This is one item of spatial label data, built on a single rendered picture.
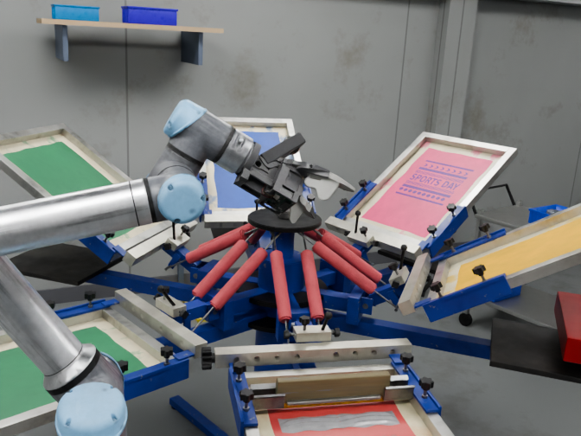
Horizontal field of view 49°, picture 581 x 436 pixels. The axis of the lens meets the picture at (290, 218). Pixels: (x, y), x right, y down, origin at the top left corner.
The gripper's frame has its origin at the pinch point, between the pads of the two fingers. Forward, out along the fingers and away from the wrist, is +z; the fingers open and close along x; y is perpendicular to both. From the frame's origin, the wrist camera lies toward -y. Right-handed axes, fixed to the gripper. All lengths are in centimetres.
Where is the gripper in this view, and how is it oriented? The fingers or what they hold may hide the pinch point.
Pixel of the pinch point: (335, 201)
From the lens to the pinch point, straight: 125.6
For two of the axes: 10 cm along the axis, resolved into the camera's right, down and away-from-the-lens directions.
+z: 8.3, 4.9, 2.7
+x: 4.7, -3.4, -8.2
